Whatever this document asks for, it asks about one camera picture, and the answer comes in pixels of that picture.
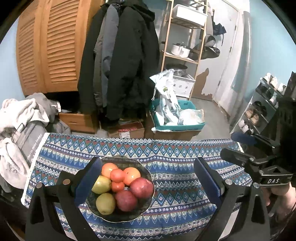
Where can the right hand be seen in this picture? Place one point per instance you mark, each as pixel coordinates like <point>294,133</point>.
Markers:
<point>286,195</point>

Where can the clear plastic bag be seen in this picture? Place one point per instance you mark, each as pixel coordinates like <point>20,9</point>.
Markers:
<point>191,117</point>

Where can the wooden drawer box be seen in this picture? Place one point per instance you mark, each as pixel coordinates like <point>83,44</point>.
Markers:
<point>84,123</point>

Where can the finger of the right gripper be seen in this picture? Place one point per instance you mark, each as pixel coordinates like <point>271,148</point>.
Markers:
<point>254,140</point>
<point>249,163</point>

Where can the wooden louvered wardrobe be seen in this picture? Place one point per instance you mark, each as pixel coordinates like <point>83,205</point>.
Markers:
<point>50,40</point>

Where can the white bin on shelf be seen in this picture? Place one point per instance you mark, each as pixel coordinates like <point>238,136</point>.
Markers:
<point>190,15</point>

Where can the grey hanging bag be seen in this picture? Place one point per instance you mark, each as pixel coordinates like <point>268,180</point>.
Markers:
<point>209,50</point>

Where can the black hanging coat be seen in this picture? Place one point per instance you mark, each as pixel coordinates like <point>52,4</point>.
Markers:
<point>120,56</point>

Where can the yellow pear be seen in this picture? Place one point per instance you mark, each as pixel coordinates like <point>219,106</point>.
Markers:
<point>105,204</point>
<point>102,185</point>

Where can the teal storage box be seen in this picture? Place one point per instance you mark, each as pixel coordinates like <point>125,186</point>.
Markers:
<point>184,104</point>

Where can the white door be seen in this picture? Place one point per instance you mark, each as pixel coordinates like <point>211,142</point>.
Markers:
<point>210,70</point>

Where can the large orange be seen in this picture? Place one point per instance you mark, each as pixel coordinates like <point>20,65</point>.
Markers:
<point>131,173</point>
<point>107,168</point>

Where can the white patterned drawer box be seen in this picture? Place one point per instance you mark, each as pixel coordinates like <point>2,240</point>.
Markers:
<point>183,85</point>

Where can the small tangerine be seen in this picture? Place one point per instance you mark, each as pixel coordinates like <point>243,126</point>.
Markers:
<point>117,186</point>
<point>117,175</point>

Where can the large orange front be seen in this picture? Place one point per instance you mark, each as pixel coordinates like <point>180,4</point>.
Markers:
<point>107,168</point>

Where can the steel steamer pot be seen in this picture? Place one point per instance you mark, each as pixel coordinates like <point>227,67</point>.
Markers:
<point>179,69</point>

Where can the white rice bag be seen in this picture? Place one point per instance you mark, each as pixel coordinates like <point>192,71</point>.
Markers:
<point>166,97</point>

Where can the cardboard box under teal box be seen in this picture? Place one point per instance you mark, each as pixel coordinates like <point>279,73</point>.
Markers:
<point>157,135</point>

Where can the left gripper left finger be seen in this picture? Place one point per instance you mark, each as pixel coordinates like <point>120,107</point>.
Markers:
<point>43,222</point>

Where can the pile of grey clothes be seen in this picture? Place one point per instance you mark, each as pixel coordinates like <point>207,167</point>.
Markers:
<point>23,124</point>

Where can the patterned blue tablecloth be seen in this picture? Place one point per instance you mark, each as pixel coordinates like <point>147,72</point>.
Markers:
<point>179,205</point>

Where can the red apple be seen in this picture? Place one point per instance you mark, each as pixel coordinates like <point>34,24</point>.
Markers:
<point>126,201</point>
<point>142,188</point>

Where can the white cooking pot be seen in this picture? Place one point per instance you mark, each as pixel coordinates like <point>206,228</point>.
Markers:
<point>180,50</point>

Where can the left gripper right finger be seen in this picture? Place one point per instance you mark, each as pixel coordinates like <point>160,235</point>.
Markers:
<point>252,221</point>

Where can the shoe rack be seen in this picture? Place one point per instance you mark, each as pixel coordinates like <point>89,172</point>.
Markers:
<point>261,113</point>

